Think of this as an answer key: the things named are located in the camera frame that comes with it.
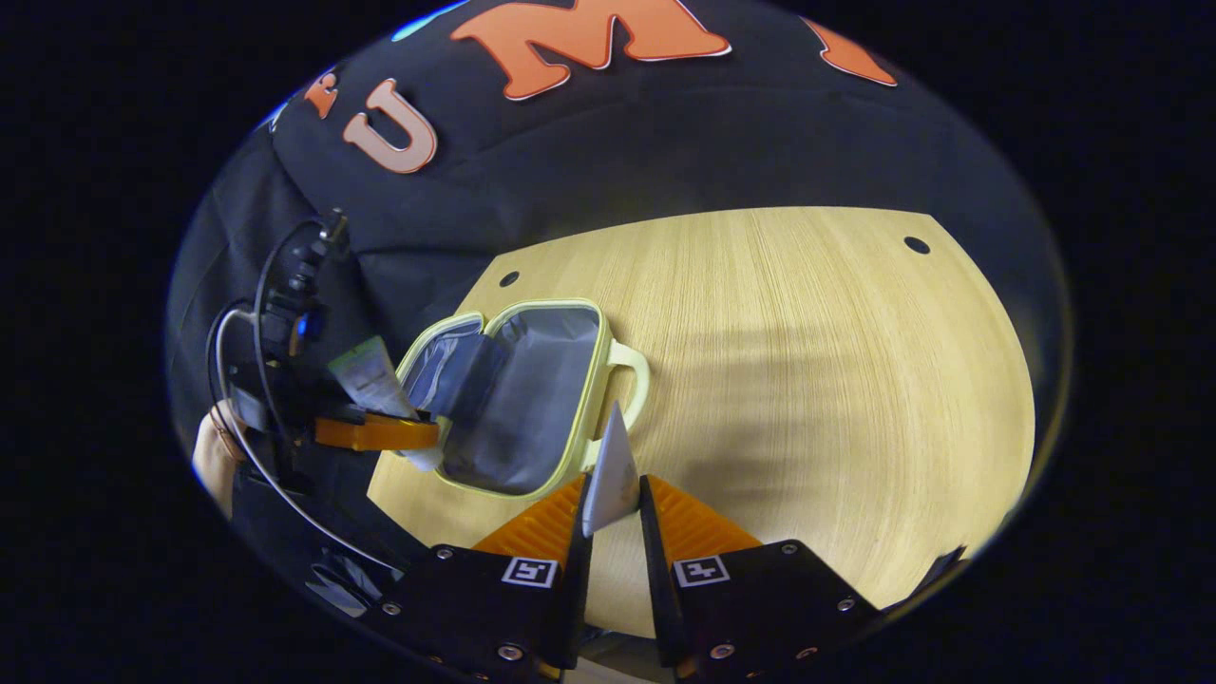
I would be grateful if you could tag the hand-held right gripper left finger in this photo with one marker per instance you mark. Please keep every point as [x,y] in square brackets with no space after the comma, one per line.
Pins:
[494,608]

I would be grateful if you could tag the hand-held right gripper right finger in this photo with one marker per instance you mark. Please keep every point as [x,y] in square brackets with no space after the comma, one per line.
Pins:
[760,608]

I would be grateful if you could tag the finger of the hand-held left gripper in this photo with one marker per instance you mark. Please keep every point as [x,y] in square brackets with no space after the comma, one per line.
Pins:
[375,434]

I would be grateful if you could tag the white green skincare tube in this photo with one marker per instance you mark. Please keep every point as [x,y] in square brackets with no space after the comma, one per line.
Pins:
[369,378]

